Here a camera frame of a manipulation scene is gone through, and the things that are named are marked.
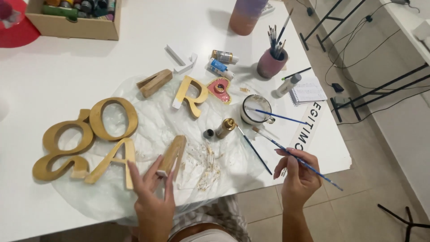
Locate spiral notebook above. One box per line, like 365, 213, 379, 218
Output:
288, 77, 328, 107

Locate black metal table frame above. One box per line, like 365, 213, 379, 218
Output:
299, 0, 367, 53
329, 62, 430, 123

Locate white mug of water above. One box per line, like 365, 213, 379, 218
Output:
240, 94, 276, 127

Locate white keyboard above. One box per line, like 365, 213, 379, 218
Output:
260, 1, 276, 18

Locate long blue-handled paintbrush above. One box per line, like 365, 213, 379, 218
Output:
252, 126, 344, 192

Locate thin dark blue paintbrush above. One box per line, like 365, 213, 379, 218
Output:
235, 124, 273, 176

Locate large pink purple vase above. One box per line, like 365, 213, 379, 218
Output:
229, 0, 269, 36

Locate gold paint bottle white cap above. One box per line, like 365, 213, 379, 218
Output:
211, 50, 240, 64

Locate bunch of paintbrushes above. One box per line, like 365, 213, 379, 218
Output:
267, 7, 295, 60

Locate white strip with black letters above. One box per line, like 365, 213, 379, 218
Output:
289, 101, 325, 152

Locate white paint bottle blue label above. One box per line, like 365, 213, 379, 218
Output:
205, 58, 235, 81

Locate black pen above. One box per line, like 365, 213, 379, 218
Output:
281, 67, 312, 81

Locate blue paintbrush with white bristles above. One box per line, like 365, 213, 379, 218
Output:
245, 106, 308, 125

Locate pink heart-shaped dish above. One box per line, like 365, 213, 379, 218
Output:
206, 77, 232, 105

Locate black stool legs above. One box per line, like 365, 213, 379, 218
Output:
376, 203, 430, 242

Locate gold wooden letter lying sideways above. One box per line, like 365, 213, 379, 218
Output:
136, 69, 173, 99

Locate gold wooden letter A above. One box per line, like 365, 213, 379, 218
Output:
84, 137, 136, 191

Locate pink brush holder cup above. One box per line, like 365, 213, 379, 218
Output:
257, 47, 289, 80

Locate white bottle with grey cap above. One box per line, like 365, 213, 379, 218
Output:
274, 73, 302, 99

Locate black cable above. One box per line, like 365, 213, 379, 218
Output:
336, 87, 430, 126
324, 15, 402, 91

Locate gold wooden letter O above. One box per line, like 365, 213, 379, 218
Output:
89, 97, 139, 142

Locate gold wooden letter g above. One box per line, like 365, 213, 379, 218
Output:
32, 109, 95, 182

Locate open gold paint bottle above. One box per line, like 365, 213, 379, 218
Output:
215, 118, 238, 140

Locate gold wooden letter R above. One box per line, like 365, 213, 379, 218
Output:
172, 75, 209, 119

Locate white side table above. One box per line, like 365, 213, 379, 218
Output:
379, 0, 430, 65

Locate cardboard box of paint jars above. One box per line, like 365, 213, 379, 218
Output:
25, 0, 122, 41

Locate red round object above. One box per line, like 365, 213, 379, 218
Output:
0, 0, 41, 48

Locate person's left hand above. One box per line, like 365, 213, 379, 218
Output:
127, 154, 176, 230

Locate person's right hand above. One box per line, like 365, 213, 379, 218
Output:
273, 147, 323, 211

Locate white unpainted wooden letter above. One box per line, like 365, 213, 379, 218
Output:
164, 44, 198, 75

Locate person's striped shirt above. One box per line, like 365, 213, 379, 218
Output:
167, 195, 252, 242

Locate clear plastic sheet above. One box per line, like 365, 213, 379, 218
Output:
51, 73, 270, 226

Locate gold wooden letter with white end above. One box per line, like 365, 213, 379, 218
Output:
156, 135, 187, 182

